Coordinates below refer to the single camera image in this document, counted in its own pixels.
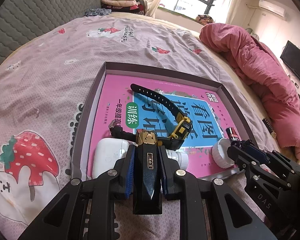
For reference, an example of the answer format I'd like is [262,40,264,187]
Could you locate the small white pill bottle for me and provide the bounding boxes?
[166,150,189,170]

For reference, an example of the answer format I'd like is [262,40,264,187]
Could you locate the red black lighter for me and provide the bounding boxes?
[225,127,240,142]

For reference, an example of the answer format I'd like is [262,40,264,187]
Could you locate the white earbuds case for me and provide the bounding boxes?
[91,138,130,179]

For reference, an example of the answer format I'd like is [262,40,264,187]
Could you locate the white plastic jar lid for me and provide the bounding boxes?
[212,138,235,169]

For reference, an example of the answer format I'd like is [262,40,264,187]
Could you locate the black yellow digital watch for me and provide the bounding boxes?
[109,83,193,151]

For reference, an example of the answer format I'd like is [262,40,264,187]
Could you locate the black gold ornate case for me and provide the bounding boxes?
[133,129,162,215]

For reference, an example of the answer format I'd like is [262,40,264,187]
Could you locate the pink Chinese workbook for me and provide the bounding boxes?
[87,74,235,178]

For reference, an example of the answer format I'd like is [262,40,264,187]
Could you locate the grey shallow cardboard box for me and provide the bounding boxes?
[70,62,254,180]

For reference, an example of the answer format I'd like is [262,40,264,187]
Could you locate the rose pink quilt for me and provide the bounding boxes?
[199,23,300,160]

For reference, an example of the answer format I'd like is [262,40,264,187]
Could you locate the pink strawberry print blanket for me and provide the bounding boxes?
[0,13,278,240]

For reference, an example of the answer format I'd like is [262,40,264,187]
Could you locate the white air conditioner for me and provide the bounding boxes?
[258,0,286,18]

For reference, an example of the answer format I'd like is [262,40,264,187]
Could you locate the dark patterned cloth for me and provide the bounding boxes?
[84,8,111,17]

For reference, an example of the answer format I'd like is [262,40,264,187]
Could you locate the stack of folded clothes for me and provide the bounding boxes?
[101,0,145,15]

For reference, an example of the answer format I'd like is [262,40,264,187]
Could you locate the grey quilted headboard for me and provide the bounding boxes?
[0,0,101,65]

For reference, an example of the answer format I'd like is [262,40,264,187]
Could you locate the wall mounted black television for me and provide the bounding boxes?
[280,40,300,80]

